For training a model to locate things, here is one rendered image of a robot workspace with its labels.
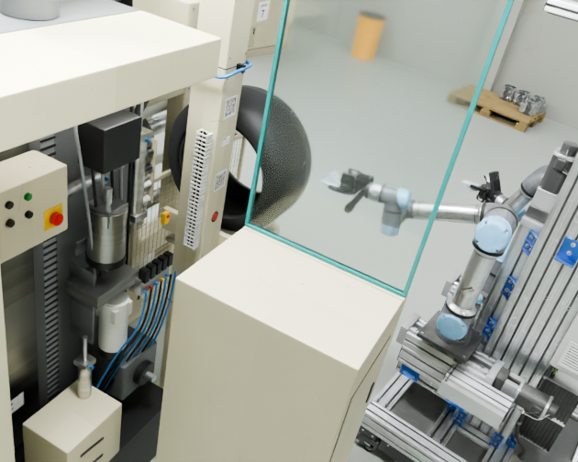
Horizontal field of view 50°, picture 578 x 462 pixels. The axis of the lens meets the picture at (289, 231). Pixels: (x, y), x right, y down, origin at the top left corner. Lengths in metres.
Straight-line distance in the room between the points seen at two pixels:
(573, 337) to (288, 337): 1.36
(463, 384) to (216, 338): 1.22
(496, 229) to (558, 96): 6.48
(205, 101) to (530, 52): 6.83
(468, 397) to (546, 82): 6.46
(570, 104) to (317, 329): 7.25
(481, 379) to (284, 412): 1.14
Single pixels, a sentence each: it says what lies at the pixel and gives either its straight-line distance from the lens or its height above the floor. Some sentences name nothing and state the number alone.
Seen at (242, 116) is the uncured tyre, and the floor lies 1.43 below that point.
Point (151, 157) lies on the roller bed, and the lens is 2.64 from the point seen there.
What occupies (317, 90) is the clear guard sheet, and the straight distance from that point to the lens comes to 1.69.
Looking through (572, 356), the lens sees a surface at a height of 0.85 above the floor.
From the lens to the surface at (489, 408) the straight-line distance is 2.59.
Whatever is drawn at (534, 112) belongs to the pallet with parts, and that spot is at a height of 0.19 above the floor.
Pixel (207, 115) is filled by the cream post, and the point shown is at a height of 1.48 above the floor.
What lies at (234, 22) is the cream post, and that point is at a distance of 2.05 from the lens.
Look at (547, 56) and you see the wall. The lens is 8.60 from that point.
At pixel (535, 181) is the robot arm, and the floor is 1.30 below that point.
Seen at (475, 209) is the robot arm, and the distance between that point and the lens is 2.39.
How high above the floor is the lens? 2.30
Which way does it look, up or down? 31 degrees down
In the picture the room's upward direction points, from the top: 12 degrees clockwise
